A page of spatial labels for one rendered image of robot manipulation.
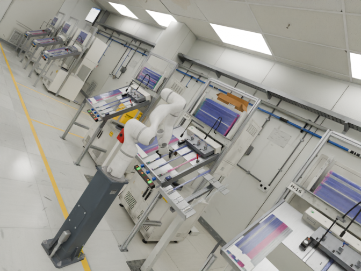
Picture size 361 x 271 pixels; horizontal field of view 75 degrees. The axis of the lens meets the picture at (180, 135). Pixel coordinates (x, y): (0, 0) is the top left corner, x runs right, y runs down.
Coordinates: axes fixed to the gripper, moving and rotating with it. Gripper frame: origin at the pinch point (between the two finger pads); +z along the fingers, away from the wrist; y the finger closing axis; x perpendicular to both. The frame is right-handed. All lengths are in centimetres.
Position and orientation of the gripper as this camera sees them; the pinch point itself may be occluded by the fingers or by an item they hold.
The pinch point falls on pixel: (165, 156)
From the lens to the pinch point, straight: 231.6
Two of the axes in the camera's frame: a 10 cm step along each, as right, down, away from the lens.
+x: -0.7, 6.2, -7.8
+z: 1.0, 7.8, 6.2
